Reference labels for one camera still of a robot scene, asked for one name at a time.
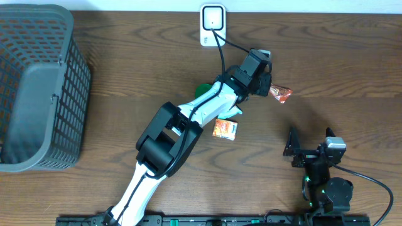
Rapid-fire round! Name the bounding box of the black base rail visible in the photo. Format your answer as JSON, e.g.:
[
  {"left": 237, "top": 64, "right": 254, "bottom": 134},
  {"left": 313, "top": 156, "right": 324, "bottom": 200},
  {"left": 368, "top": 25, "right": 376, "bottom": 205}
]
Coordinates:
[{"left": 55, "top": 214, "right": 372, "bottom": 226}]

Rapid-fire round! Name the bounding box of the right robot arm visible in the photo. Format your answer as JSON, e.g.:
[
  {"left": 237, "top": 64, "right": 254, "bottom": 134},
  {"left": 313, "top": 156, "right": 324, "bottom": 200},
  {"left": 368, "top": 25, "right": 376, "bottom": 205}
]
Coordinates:
[{"left": 283, "top": 127, "right": 353, "bottom": 215}]

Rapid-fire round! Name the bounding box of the green lid jar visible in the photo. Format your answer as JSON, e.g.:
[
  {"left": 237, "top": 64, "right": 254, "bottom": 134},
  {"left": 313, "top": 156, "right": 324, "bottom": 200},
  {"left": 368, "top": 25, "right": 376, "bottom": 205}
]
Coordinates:
[{"left": 195, "top": 83, "right": 212, "bottom": 99}]

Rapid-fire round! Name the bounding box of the white barcode scanner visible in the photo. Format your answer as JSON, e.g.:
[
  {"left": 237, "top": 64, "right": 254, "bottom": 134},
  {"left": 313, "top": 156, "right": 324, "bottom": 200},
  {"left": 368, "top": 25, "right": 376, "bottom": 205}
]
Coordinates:
[{"left": 200, "top": 4, "right": 227, "bottom": 47}]

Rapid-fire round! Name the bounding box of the red Top snack packet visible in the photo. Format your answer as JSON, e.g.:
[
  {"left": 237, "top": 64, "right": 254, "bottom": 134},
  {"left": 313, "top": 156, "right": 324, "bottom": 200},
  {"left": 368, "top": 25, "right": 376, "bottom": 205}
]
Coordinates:
[{"left": 269, "top": 84, "right": 293, "bottom": 104}]

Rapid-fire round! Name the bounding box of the mint green wipes pack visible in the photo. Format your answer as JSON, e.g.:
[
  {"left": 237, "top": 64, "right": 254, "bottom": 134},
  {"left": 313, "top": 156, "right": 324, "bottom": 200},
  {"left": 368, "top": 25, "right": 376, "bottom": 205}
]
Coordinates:
[{"left": 217, "top": 105, "right": 242, "bottom": 120}]

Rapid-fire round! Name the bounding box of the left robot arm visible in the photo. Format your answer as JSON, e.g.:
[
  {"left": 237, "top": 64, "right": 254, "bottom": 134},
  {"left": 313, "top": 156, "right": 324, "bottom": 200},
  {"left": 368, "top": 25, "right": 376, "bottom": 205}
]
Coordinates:
[{"left": 103, "top": 49, "right": 272, "bottom": 225}]

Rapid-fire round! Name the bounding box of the grey plastic mesh basket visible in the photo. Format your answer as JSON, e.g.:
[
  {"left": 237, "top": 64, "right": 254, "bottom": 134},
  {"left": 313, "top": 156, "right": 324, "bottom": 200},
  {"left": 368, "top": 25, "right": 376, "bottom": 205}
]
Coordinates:
[{"left": 1, "top": 4, "right": 92, "bottom": 173}]

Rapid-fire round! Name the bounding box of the orange Kleenex tissue pack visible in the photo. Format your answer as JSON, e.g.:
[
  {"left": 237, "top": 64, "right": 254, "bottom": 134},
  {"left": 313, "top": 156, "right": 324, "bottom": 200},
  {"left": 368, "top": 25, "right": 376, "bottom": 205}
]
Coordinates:
[{"left": 212, "top": 119, "right": 238, "bottom": 141}]

